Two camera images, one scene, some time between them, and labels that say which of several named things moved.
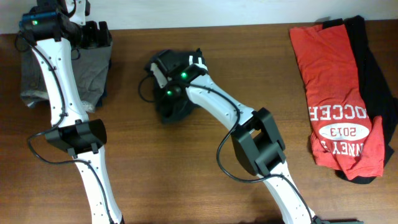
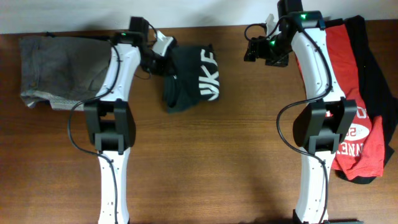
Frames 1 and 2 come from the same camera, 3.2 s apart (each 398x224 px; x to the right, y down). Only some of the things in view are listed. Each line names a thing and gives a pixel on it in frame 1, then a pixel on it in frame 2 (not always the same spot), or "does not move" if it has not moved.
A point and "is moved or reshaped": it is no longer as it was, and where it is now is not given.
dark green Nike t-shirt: (171, 110) is moved or reshaped
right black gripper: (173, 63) to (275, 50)
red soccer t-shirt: (344, 137) does not move
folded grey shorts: (92, 65) does not move
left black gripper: (93, 41) to (163, 68)
